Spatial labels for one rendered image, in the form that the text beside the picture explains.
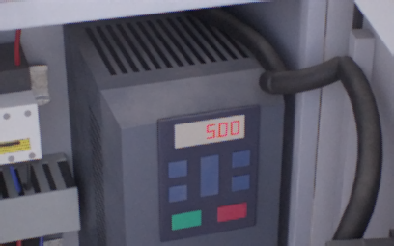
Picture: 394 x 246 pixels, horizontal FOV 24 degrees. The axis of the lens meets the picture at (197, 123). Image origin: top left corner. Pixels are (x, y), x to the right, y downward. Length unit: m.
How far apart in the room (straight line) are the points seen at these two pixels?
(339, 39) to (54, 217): 0.28
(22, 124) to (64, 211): 0.10
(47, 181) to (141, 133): 0.17
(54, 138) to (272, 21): 0.22
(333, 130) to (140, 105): 0.13
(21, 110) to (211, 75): 0.14
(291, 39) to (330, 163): 0.09
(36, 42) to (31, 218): 0.14
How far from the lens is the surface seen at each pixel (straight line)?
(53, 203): 0.73
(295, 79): 0.55
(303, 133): 0.62
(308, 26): 0.58
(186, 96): 0.60
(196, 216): 0.63
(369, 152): 0.50
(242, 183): 0.63
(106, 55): 0.65
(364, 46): 0.55
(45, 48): 0.73
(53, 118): 0.76
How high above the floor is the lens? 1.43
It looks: 28 degrees down
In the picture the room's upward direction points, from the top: straight up
